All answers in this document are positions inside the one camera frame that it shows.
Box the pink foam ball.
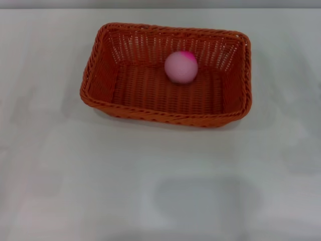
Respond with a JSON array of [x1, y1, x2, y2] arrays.
[[164, 51, 199, 84]]

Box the orange woven plastic basket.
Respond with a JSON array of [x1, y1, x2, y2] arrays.
[[79, 22, 252, 128]]

